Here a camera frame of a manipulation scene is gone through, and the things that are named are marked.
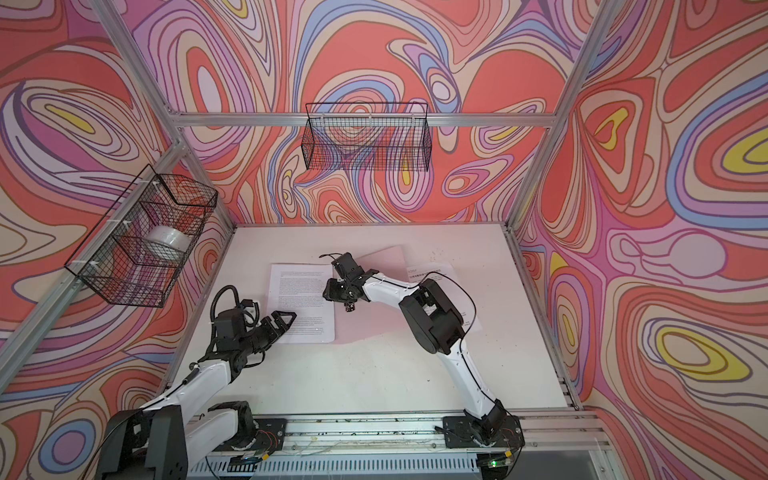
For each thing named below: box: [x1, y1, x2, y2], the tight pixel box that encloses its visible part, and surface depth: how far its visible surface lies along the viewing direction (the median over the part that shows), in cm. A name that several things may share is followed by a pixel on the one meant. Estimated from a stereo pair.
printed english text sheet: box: [268, 263, 335, 343], surface depth 97 cm
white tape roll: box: [146, 225, 193, 258], surface depth 75 cm
